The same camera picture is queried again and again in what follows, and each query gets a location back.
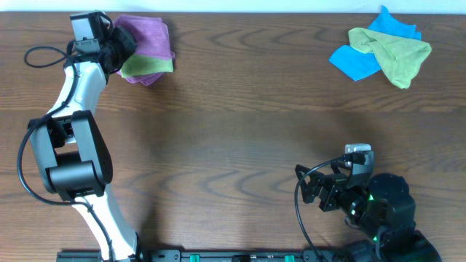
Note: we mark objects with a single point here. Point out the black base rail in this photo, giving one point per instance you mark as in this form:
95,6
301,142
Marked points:
211,256

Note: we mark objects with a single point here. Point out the crumpled green cloth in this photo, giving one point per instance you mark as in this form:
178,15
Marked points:
400,58

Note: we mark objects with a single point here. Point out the crumpled blue cloth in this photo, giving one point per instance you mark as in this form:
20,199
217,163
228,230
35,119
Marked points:
357,65

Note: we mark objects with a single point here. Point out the folded purple cloth underneath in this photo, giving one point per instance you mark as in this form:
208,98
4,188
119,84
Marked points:
147,79

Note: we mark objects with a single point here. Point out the folded green cloth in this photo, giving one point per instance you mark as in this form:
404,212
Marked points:
139,65

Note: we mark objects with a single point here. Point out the purple microfiber cloth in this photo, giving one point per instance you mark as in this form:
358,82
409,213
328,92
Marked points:
150,34

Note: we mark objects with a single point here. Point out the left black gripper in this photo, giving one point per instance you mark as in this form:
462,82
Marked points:
127,40

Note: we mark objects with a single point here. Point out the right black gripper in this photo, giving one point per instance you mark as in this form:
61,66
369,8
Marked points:
333,185

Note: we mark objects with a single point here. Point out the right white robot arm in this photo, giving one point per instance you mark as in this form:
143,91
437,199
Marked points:
380,206

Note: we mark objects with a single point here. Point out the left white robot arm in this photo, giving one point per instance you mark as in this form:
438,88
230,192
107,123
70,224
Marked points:
72,157

